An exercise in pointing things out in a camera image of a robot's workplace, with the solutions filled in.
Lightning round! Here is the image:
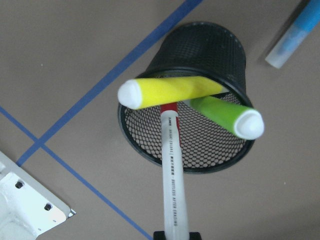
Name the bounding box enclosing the blue marker pen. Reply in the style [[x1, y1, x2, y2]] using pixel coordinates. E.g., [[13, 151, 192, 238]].
[[265, 0, 320, 69]]

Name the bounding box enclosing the red capped white marker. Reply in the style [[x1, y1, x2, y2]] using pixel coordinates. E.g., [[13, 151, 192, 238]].
[[160, 102, 190, 240]]

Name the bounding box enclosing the brown paper table cover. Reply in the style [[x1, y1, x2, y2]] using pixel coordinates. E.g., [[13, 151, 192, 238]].
[[0, 0, 320, 240]]

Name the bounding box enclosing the green marker pen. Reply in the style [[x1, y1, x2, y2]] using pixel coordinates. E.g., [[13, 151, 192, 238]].
[[184, 96, 265, 140]]

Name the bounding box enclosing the black mesh pen cup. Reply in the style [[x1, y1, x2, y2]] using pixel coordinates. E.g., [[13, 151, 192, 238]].
[[117, 21, 253, 174]]

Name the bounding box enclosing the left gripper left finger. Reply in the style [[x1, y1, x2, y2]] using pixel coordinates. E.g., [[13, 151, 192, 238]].
[[153, 231, 166, 240]]

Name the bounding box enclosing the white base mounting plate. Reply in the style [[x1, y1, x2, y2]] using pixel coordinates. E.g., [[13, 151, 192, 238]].
[[0, 152, 76, 240]]

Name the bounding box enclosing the yellow highlighter pen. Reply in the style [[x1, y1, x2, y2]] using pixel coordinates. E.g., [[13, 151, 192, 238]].
[[117, 76, 228, 110]]

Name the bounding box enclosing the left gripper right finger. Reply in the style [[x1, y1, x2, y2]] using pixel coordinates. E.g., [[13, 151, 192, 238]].
[[189, 232, 202, 240]]

